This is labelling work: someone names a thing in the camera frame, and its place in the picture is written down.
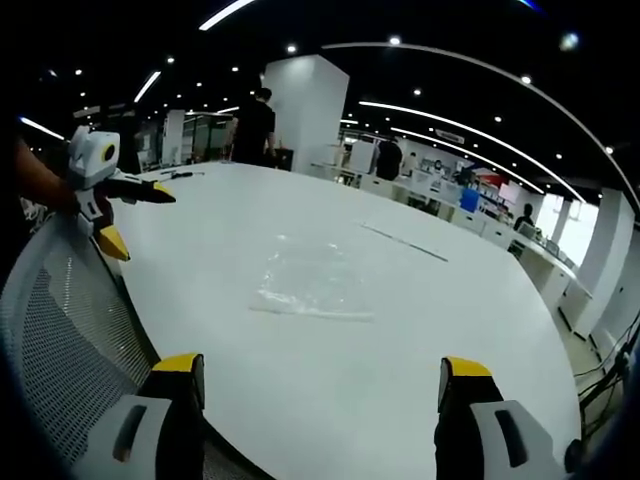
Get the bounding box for white desk row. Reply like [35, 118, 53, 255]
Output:
[359, 172, 594, 341]

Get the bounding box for black floor cables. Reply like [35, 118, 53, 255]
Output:
[574, 319, 640, 441]

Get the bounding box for white square pillar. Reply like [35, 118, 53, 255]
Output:
[262, 53, 351, 175]

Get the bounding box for grey mesh office chair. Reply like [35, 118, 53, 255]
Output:
[0, 215, 166, 480]

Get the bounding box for clear plastic food packaging bag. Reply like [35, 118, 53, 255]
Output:
[248, 233, 377, 324]

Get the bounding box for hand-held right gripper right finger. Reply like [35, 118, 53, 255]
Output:
[433, 355, 576, 480]

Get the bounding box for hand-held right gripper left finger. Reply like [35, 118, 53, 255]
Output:
[71, 352, 207, 480]

